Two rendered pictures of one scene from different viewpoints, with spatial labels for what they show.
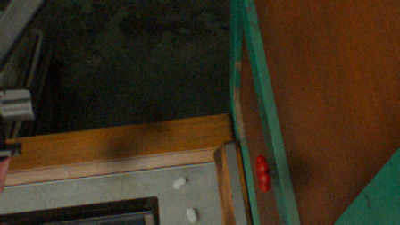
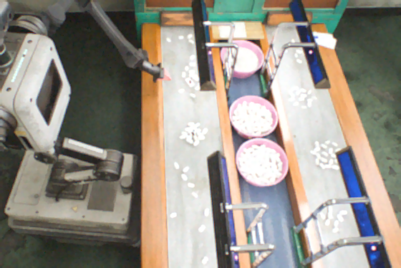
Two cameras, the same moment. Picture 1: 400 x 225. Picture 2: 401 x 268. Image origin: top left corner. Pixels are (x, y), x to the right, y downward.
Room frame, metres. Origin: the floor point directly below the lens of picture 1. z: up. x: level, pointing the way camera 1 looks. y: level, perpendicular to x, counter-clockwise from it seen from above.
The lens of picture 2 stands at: (0.38, 1.73, 2.36)
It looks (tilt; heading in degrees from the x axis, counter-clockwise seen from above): 59 degrees down; 260
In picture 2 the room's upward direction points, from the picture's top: 7 degrees clockwise
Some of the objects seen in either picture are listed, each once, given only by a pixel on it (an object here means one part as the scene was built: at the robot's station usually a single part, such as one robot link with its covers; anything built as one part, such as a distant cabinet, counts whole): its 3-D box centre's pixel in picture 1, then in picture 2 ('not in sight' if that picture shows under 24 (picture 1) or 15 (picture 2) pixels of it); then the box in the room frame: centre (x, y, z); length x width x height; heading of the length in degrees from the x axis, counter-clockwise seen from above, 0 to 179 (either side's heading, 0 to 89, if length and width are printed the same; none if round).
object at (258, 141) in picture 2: not in sight; (260, 165); (-0.11, 0.94, 0.72); 0.27 x 0.27 x 0.10
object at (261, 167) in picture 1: (265, 174); not in sight; (0.17, -0.06, 1.24); 0.04 x 0.02 x 0.04; 1
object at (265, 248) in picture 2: not in sight; (238, 241); (0.09, 1.37, 0.90); 0.20 x 0.19 x 0.45; 91
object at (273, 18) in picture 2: not in sight; (289, 18); (-0.44, -0.05, 0.83); 0.30 x 0.06 x 0.07; 1
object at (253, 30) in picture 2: not in sight; (237, 30); (-0.10, 0.01, 0.77); 0.33 x 0.15 x 0.01; 1
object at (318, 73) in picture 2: not in sight; (309, 38); (-0.38, 0.39, 1.08); 0.62 x 0.08 x 0.07; 91
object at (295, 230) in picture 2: not in sight; (331, 235); (-0.31, 1.37, 0.90); 0.20 x 0.19 x 0.45; 91
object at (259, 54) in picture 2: not in sight; (240, 61); (-0.10, 0.22, 0.72); 0.27 x 0.27 x 0.10
